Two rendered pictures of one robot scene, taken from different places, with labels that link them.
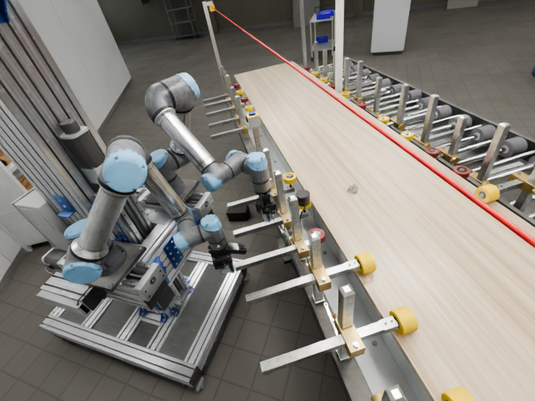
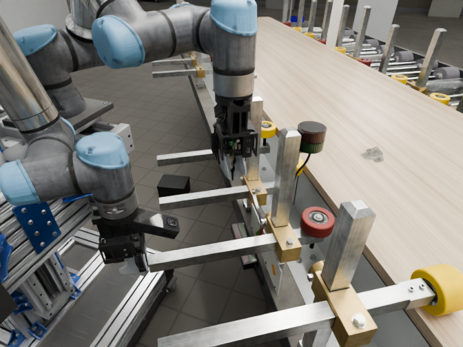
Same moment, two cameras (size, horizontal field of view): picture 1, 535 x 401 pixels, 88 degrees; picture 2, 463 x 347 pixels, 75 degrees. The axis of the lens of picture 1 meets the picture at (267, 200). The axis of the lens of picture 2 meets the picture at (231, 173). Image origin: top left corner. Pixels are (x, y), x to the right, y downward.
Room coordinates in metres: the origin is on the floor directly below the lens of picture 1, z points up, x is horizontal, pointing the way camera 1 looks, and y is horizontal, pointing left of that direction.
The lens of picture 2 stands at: (0.37, 0.07, 1.43)
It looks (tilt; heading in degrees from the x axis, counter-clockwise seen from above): 36 degrees down; 354
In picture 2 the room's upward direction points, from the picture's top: straight up
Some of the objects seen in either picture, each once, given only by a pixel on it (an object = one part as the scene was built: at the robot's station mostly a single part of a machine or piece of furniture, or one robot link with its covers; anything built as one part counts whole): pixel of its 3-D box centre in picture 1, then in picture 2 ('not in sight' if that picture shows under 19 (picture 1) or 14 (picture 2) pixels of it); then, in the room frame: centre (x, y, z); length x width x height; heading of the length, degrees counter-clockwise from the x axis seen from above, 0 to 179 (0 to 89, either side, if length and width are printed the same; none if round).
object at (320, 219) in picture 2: (316, 240); (315, 231); (0.89, -0.20, 0.85); 0.08 x 0.08 x 0.11
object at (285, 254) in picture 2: (299, 244); (282, 234); (0.90, -0.11, 0.85); 0.14 x 0.06 x 0.05; 7
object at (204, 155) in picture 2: (261, 197); (215, 154); (1.36, 0.03, 0.80); 0.44 x 0.03 x 0.04; 97
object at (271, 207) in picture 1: (265, 200); (234, 124); (0.91, 0.01, 1.16); 0.09 x 0.08 x 0.12; 7
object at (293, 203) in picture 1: (297, 234); (280, 213); (0.92, -0.11, 0.90); 0.04 x 0.04 x 0.48; 7
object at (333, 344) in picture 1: (334, 343); not in sight; (0.38, -0.12, 0.95); 0.50 x 0.04 x 0.04; 97
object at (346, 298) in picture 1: (344, 327); not in sight; (0.42, -0.17, 0.94); 0.04 x 0.04 x 0.48; 7
